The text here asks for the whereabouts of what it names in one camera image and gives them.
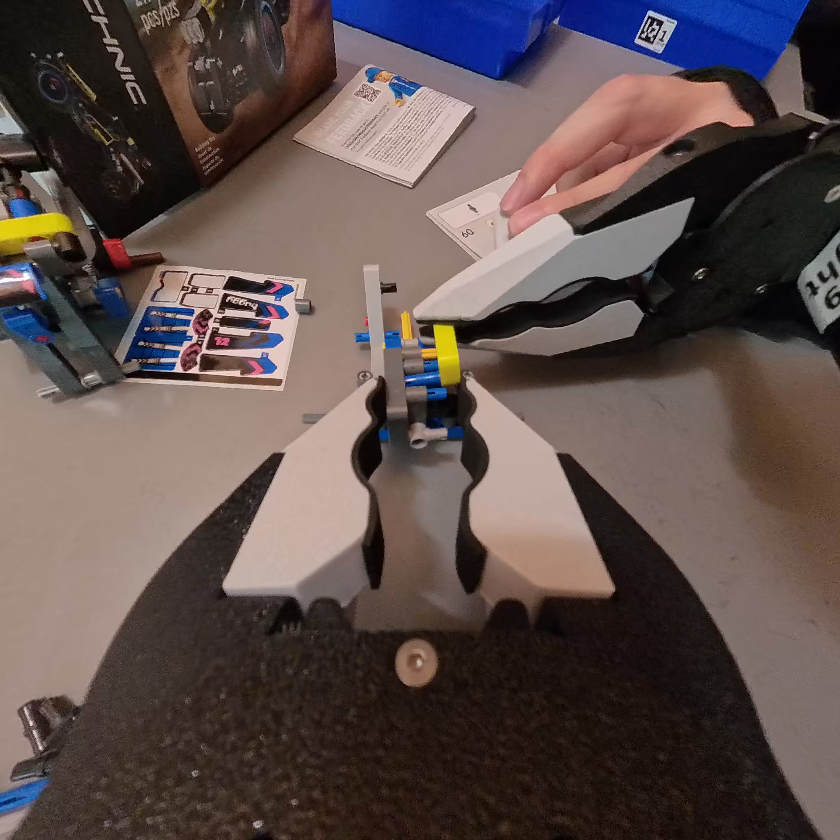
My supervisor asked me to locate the person's right forearm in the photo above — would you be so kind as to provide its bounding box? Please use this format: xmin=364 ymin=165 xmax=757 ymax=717
xmin=672 ymin=66 xmax=782 ymax=129

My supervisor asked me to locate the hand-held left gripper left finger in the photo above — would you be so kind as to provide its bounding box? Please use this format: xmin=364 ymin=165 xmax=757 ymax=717
xmin=222 ymin=377 xmax=388 ymax=603

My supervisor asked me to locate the open building instruction booklet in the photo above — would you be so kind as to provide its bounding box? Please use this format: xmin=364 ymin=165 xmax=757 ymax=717
xmin=427 ymin=169 xmax=559 ymax=261

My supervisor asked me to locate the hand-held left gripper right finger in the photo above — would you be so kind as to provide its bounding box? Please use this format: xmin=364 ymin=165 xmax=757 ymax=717
xmin=456 ymin=379 xmax=618 ymax=602

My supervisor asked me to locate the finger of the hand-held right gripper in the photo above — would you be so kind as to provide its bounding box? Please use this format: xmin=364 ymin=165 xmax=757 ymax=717
xmin=412 ymin=197 xmax=697 ymax=324
xmin=451 ymin=294 xmax=647 ymax=357

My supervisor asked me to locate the white feedback leaflet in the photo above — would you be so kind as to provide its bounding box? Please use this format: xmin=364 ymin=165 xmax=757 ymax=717
xmin=293 ymin=64 xmax=477 ymax=190

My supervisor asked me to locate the small blue grey lego assembly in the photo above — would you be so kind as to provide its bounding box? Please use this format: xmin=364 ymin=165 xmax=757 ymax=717
xmin=303 ymin=264 xmax=526 ymax=454

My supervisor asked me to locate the person's right hand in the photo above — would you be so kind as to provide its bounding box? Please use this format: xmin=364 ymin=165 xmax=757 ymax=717
xmin=500 ymin=72 xmax=753 ymax=235

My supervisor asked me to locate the large lego buggy chassis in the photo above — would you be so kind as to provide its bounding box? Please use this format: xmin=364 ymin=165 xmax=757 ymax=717
xmin=0 ymin=131 xmax=165 ymax=403

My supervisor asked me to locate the blue bin with tag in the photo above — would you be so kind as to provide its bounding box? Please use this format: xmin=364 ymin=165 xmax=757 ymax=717
xmin=558 ymin=0 xmax=811 ymax=83

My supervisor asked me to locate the yellow lego beam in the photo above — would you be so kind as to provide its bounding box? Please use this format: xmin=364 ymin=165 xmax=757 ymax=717
xmin=433 ymin=325 xmax=461 ymax=387

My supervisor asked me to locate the black lego set box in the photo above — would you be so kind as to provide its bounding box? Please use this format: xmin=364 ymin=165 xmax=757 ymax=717
xmin=0 ymin=0 xmax=339 ymax=240

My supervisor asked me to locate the plain blue bin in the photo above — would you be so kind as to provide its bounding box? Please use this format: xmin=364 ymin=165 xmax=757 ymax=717
xmin=331 ymin=0 xmax=565 ymax=81

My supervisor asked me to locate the lego sticker sheet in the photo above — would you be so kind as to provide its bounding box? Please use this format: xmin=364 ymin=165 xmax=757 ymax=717
xmin=115 ymin=264 xmax=308 ymax=393

